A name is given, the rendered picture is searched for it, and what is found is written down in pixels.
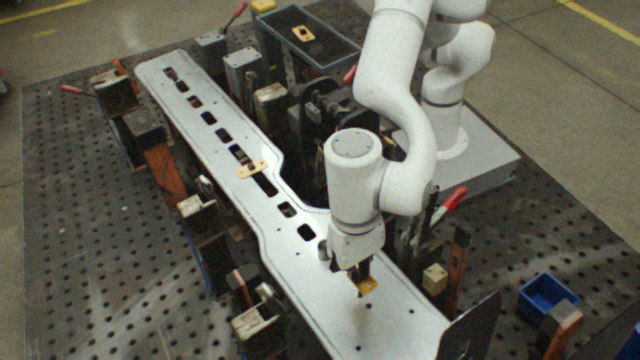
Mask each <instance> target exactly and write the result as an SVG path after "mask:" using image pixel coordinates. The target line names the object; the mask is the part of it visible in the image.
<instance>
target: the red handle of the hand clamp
mask: <svg viewBox="0 0 640 360"><path fill-rule="evenodd" d="M466 190H467V189H466V188H465V187H463V186H462V187H459V186H458V187H457V188H456V189H455V191H454V192H453V193H452V194H451V195H450V196H449V197H448V198H447V199H446V200H445V202H444V204H443V205H442V206H441V208H440V209H439V210H438V211H437V212H436V213H435V214H434V215H433V216H432V220H431V224H430V228H429V231H428V235H429V234H430V233H431V231H432V230H433V229H434V228H435V227H436V226H437V225H438V224H439V223H440V222H441V220H442V219H443V218H444V216H445V215H446V214H447V213H448V212H449V211H451V210H452V209H453V208H454V207H455V205H457V204H458V203H459V202H460V201H461V200H462V199H463V198H464V197H465V195H466V194H467V192H466ZM428 235H427V236H428ZM416 239H417V235H415V236H414V237H413V238H411V239H410V240H409V244H410V245H411V246H412V247H413V248H414V247H415V243H416Z"/></svg>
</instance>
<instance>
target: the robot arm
mask: <svg viewBox="0 0 640 360"><path fill-rule="evenodd" d="M490 3H491V0H374V4H375V8H374V11H373V15H372V18H371V21H370V25H369V28H368V32H367V35H366V39H365V42H364V46H363V50H362V53H361V56H360V59H359V63H358V66H357V70H356V73H355V77H354V81H353V88H352V92H353V96H354V98H355V100H356V101H357V102H358V103H359V104H361V105H364V106H366V107H368V108H370V109H372V110H374V111H376V112H378V113H380V114H382V115H384V116H386V117H388V118H390V119H391V120H393V122H394V123H396V124H397V125H398V126H399V127H400V128H401V129H402V130H403V132H404V133H405V135H406V137H407V142H408V153H407V156H406V158H405V160H404V161H403V162H394V161H391V160H388V159H386V158H384V157H383V156H382V145H381V142H380V140H379V139H378V137H377V136H376V135H374V134H373V133H371V132H369V131H367V130H363V129H357V128H350V129H344V130H342V131H339V132H337V133H335V134H333V135H332V136H331V137H330V138H329V139H328V140H327V142H326V144H325V147H324V155H325V164H326V174H327V183H328V193H329V203H330V211H331V218H332V219H331V220H330V223H329V227H328V233H327V253H328V255H329V256H330V258H331V257H333V258H332V261H331V263H330V266H329V269H330V270H331V271H332V273H336V272H339V271H341V270H343V271H346V275H347V277H348V278H349V279H350V280H353V281H354V282H355V283H356V284H358V283H359V282H360V280H359V270H358V269H357V268H356V263H357V265H358V267H360V269H361V270H362V271H363V272H364V275H365V276H366V277H369V276H370V268H371V266H370V262H372V261H373V259H374V254H375V253H376V252H377V251H378V250H380V249H381V248H382V247H383V246H384V244H385V242H386V239H385V238H386V235H385V224H384V220H383V216H382V210H383V211H387V212H391V213H394V214H399V215H404V216H415V215H417V214H419V213H420V212H421V211H422V210H423V208H424V207H425V205H426V203H427V199H428V196H429V193H430V190H431V185H432V181H433V177H434V172H435V168H436V162H437V161H448V160H452V159H454V158H457V157H458V156H460V155H461V154H463V153H464V152H465V151H466V149H467V146H468V136H467V134H466V132H465V131H464V130H463V129H462V128H461V127H460V126H459V120H460V113H461V105H462V99H463V92H464V87H465V83H466V81H467V80H468V79H469V78H470V77H472V76H473V75H475V74H476V73H477V72H479V71H480V70H481V69H482V68H483V67H484V66H485V65H486V64H487V63H488V62H489V61H490V59H491V58H492V56H493V54H494V51H495V49H496V43H497V38H496V35H495V32H494V30H493V29H492V28H491V27H490V26H489V25H487V24H485V23H482V22H478V21H476V20H478V19H479V18H481V17H482V16H483V15H484V14H485V12H487V10H488V8H489V5H490ZM417 59H418V60H421V61H426V62H433V63H440V64H446V65H444V66H441V67H438V68H435V69H433V70H431V71H429V72H427V73H426V75H425V76H424V78H423V82H422V93H421V107H420V105H419V104H417V102H416V101H415V100H414V99H413V97H412V96H411V94H410V91H409V86H410V81H411V78H412V74H413V71H414V67H415V64H416V60H417Z"/></svg>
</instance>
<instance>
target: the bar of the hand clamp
mask: <svg viewBox="0 0 640 360"><path fill-rule="evenodd" d="M439 191H440V186H439V185H433V184H432V185H431V190H430V193H429V196H428V199H427V203H426V205H425V207H424V208H423V210H422V211H421V212H420V213H419V214H417V215H415V216H410V218H409V223H408V227H407V231H406V236H405V240H404V245H403V246H404V247H405V248H407V247H409V246H411V245H410V244H409V240H410V239H411V238H413V237H414V236H415V235H417V239H416V243H415V247H414V251H413V255H414V256H415V252H416V250H417V249H418V248H419V247H420V246H421V245H423V244H425V243H426V239H427V235H428V231H429V228H430V224H431V220H432V216H433V213H434V209H435V205H436V202H437V199H438V195H439Z"/></svg>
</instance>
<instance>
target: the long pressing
mask: <svg viewBox="0 0 640 360"><path fill-rule="evenodd" d="M167 68H172V69H173V70H174V71H175V72H176V73H177V74H178V77H179V79H180V80H179V81H176V82H175V81H173V80H172V79H169V78H168V76H167V75H166V74H165V73H164V72H163V70H165V69H167ZM189 73H191V74H189ZM135 74H136V75H137V77H138V78H139V79H140V82H141V83H142V85H143V86H144V87H145V89H146V90H147V91H148V93H149V94H150V95H151V97H152V98H153V99H154V101H155V102H156V103H157V104H158V105H159V106H160V108H161V109H162V110H163V112H164V113H165V114H166V116H167V117H168V118H169V120H170V121H171V122H172V124H173V125H174V126H175V128H176V129H177V130H178V132H179V133H180V134H181V136H182V137H183V138H184V140H185V141H186V142H187V144H188V145H189V146H190V148H191V149H192V150H193V153H194V154H195V155H196V156H197V157H198V159H199V160H200V161H201V163H202V164H203V165H204V167H205V168H206V169H207V171H208V172H209V173H210V175H211V176H212V177H213V179H214V180H215V181H216V183H217V184H218V185H219V187H220V188H221V189H222V191H223V192H224V193H225V195H226V196H227V197H228V199H229V200H230V201H231V203H232V204H233V205H234V206H235V207H236V208H237V210H238V211H239V212H240V214H241V215H242V216H243V219H244V220H245V222H246V223H247V224H248V226H249V227H250V228H251V230H252V231H253V232H254V234H255V235H256V237H257V239H258V246H259V254H260V258H261V261H262V263H263V265H264V266H265V267H266V269H267V270H268V272H269V273H270V274H271V276H272V277H273V278H274V280H275V281H276V283H277V284H278V285H279V287H280V288H281V290H282V291H283V292H284V294H285V295H286V296H287V298H288V299H289V301H290V302H291V303H292V305H293V306H294V308H295V309H296V311H297V312H298V313H299V315H300V316H301V318H302V319H303V320H304V322H305V323H306V324H307V326H308V327H309V329H310V330H311V331H312V333H313V334H314V336H315V337H316V338H317V340H318V341H319V342H320V344H321V345H322V347H323V348H324V349H325V351H326V352H327V354H328V355H329V356H330V357H331V358H332V359H333V360H432V359H433V357H434V358H435V359H436V356H437V350H438V345H439V339H440V336H441V335H442V333H443V332H444V330H445V328H446V327H447V326H448V325H449V324H450V323H451V322H450V321H449V320H448V319H447V318H446V317H445V315H444V314H443V312H442V311H441V310H440V309H439V308H438V307H437V306H435V305H434V304H433V303H432V302H431V301H430V300H429V299H428V298H427V297H426V296H425V295H424V294H423V293H422V292H421V291H420V290H419V289H418V288H417V287H416V285H415V284H414V283H413V282H412V281H411V280H410V279H409V278H408V277H407V276H406V275H405V274H404V273H403V272H402V271H401V270H400V269H399V268H398V267H397V266H396V265H395V264H394V263H393V261H392V260H391V259H390V258H389V256H388V255H386V254H385V253H384V252H383V251H382V250H381V249H380V250H378V251H377V252H376V253H375V254H374V259H373V261H372V262H370V266H371V268H370V274H371V276H372V277H373V278H374V279H375V280H376V281H377V282H378V283H379V287H378V288H377V289H375V290H374V291H372V292H371V293H369V294H367V295H366V296H363V297H362V298H358V297H357V294H358V289H357V288H356V287H355V286H354V285H353V284H352V282H351V281H350V280H349V279H348V278H347V277H346V275H345V274H344V273H343V271H342V270H341V271H339V272H336V273H332V271H331V270H330V269H329V266H330V263H331V261H332V258H333V257H332V258H331V259H329V260H321V259H320V258H319V257H318V253H317V244H318V242H319V241H320V240H321V239H327V233H328V227H329V223H330V220H331V219H332V218H331V211H330V209H327V208H316V207H311V206H308V205H305V204H304V203H303V202H302V201H301V200H300V199H299V198H298V197H297V195H296V194H295V193H294V192H293V190H292V189H291V188H290V187H289V185H288V184H287V183H286V182H285V181H284V180H283V179H282V177H281V175H282V172H283V169H284V166H285V163H286V159H285V155H284V154H283V153H282V152H281V151H280V150H279V149H278V148H277V147H276V146H275V145H274V144H273V143H272V142H271V141H270V139H269V138H268V137H267V136H266V135H265V134H264V133H263V132H262V131H261V130H260V129H259V128H258V127H257V126H256V125H255V124H254V123H253V122H252V121H251V120H250V118H249V117H248V116H247V115H246V114H245V113H244V112H243V110H242V109H241V108H240V107H239V106H238V105H236V104H235V103H234V102H233V101H232V100H231V98H230V97H229V96H228V95H227V94H226V93H225V92H224V91H223V90H222V89H221V88H220V87H219V86H218V85H217V84H216V83H215V82H214V81H213V80H212V79H211V78H210V76H209V75H208V74H207V73H206V72H205V71H204V70H203V69H202V68H201V67H200V66H199V65H198V64H197V63H196V62H195V61H194V60H193V59H192V58H191V55H190V54H189V53H188V52H186V51H184V50H181V49H179V50H176V51H174V52H169V53H166V54H163V55H161V56H158V57H156V58H153V59H150V60H148V61H145V62H143V63H140V64H139V65H138V66H137V67H136V68H135ZM181 81H183V82H184V83H185V84H186V85H187V86H188V88H189V89H190V91H188V92H186V93H181V92H180V91H179V90H178V88H177V87H176V86H175V84H176V83H178V82H181ZM162 84H163V85H162ZM192 96H195V97H196V98H197V99H198V100H199V101H200V103H201V104H203V105H202V106H200V107H198V108H193V107H192V104H190V103H189V102H188V100H187V99H188V98H190V97H192ZM214 103H217V104H214ZM206 111H209V112H210V113H211V114H212V115H213V117H214V118H215V119H216V120H217V121H218V122H217V123H215V124H213V125H207V123H206V122H205V121H204V120H203V119H202V117H201V116H200V114H201V113H203V112H206ZM220 129H225V130H226V132H227V133H228V134H229V135H230V136H231V137H232V138H233V141H232V142H230V143H228V144H223V143H222V141H221V140H220V139H219V138H218V137H217V135H216V134H215V132H216V131H217V130H220ZM245 137H247V138H245ZM233 145H239V147H240V148H241V149H242V150H243V152H244V153H245V155H247V156H248V157H249V158H250V159H251V161H252V162H253V161H255V160H257V159H259V158H261V157H263V158H264V159H265V160H266V161H267V162H268V164H269V166H268V167H266V168H264V169H262V170H260V172H262V173H263V174H264V176H265V177H266V178H267V179H268V180H269V181H270V182H271V184H272V185H273V186H274V187H275V188H276V189H277V191H278V192H279V194H278V195H277V196H275V197H273V198H268V197H267V195H266V194H265V193H264V192H263V191H262V189H261V188H260V187H259V186H258V185H257V183H256V182H255V181H254V180H253V179H252V177H251V175H250V176H248V177H246V178H244V179H240V177H239V176H238V175H237V174H236V172H235V171H236V170H237V169H240V168H242V167H243V165H242V164H241V163H240V162H239V161H238V160H237V158H236V157H235V156H234V155H232V153H231V152H230V151H229V150H228V148H229V147H231V146H233ZM215 152H217V153H215ZM283 203H289V204H290V205H291V206H292V207H293V209H294V210H295V211H296V215H295V216H293V217H292V218H290V219H288V218H286V217H285V216H284V215H283V214H282V212H281V211H280V210H279V209H278V205H281V204H283ZM302 225H307V226H309V228H310V229H311V230H312V231H313V232H314V233H315V235H316V238H315V239H313V240H312V241H310V242H305V241H304V240H303V239H302V238H301V236H300V235H299V234H298V233H297V231H296V230H297V228H299V227H301V226H302ZM278 228H280V229H281V231H277V229H278ZM296 253H299V254H300V255H295V254H296ZM367 304H371V305H372V307H371V308H367V307H366V305H367ZM410 309H413V310H414V313H410V312H409V310H410ZM357 346H359V347H360V348H361V350H360V351H356V347H357Z"/></svg>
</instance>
